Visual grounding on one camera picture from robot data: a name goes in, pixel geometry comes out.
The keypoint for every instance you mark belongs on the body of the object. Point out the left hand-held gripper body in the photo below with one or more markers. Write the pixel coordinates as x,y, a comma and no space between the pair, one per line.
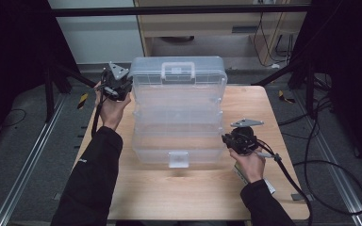
116,86

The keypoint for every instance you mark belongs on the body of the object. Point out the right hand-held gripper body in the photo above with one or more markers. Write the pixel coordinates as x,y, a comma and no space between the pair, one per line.
243,139

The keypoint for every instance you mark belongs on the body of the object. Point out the clear plastic storage box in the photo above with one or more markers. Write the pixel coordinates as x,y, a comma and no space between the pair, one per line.
177,125

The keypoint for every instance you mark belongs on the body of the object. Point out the person's left hand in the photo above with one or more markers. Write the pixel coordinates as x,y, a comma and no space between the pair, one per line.
111,113

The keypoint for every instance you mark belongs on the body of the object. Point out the person's right hand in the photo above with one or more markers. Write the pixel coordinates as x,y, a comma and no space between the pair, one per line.
253,166

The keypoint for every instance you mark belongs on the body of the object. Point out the green white paper packet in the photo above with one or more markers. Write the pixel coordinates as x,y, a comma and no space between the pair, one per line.
239,174

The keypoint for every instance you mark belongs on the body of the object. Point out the yellow black tape strip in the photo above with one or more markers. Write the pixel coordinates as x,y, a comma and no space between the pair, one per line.
281,93
82,101

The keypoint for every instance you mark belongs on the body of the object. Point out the white cabinet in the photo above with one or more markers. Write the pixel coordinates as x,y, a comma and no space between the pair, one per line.
100,40

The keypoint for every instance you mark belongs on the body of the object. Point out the black metal stand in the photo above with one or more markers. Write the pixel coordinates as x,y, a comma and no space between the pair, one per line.
48,94
310,94

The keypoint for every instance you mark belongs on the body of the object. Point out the white plug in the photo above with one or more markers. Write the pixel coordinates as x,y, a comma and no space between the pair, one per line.
275,66

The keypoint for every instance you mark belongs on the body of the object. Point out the small grey tag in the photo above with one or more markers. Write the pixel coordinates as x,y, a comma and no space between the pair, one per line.
300,197

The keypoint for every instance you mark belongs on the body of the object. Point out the black horizontal bar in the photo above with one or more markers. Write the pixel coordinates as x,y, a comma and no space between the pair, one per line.
169,10

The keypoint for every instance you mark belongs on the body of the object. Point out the light wooden cabinet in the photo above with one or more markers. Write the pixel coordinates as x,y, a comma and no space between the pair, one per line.
201,25

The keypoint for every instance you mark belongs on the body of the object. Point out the black curtain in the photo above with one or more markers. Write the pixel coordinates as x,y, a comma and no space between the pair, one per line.
12,47
352,47

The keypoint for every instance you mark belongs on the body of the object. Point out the aluminium floor rail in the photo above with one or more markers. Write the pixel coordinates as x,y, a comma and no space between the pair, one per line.
340,175
28,166

